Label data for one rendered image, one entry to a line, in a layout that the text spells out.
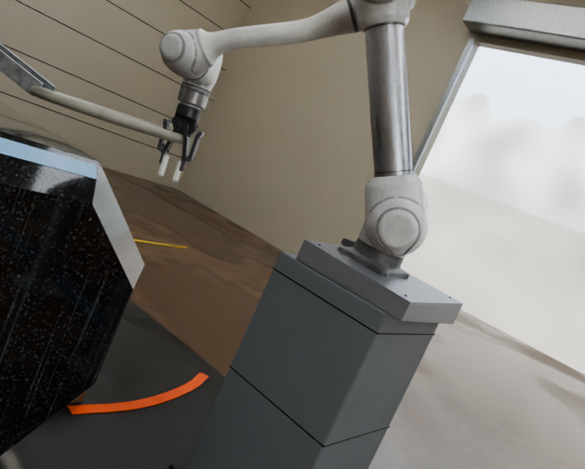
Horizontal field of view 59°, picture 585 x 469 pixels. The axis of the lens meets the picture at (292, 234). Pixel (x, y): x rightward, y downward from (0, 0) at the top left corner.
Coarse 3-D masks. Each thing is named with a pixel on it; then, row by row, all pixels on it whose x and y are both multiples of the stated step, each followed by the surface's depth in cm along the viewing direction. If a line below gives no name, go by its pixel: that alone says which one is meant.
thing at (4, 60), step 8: (0, 48) 163; (0, 56) 153; (8, 56) 154; (16, 56) 164; (0, 64) 153; (8, 64) 153; (16, 64) 154; (24, 64) 164; (8, 72) 154; (16, 72) 154; (24, 72) 154; (32, 72) 165; (16, 80) 154; (24, 80) 154; (32, 80) 155; (40, 80) 165; (24, 88) 155; (48, 88) 166; (56, 88) 167
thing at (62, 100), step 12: (36, 96) 146; (48, 96) 142; (60, 96) 141; (72, 108) 140; (84, 108) 140; (96, 108) 140; (108, 120) 142; (120, 120) 142; (132, 120) 144; (144, 132) 147; (156, 132) 149; (168, 132) 153
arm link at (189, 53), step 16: (320, 16) 148; (336, 16) 146; (352, 16) 145; (176, 32) 135; (192, 32) 139; (224, 32) 139; (240, 32) 140; (256, 32) 142; (272, 32) 144; (288, 32) 146; (304, 32) 148; (320, 32) 149; (336, 32) 149; (352, 32) 149; (160, 48) 137; (176, 48) 134; (192, 48) 136; (208, 48) 139; (224, 48) 140; (176, 64) 137; (192, 64) 139; (208, 64) 142
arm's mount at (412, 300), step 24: (312, 264) 150; (336, 264) 145; (360, 264) 151; (360, 288) 139; (384, 288) 135; (408, 288) 146; (432, 288) 162; (408, 312) 132; (432, 312) 144; (456, 312) 158
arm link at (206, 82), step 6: (222, 54) 157; (216, 60) 154; (216, 66) 154; (210, 72) 152; (216, 72) 156; (186, 78) 152; (198, 78) 151; (204, 78) 152; (210, 78) 154; (216, 78) 158; (192, 84) 155; (198, 84) 155; (204, 84) 155; (210, 84) 157; (210, 90) 159
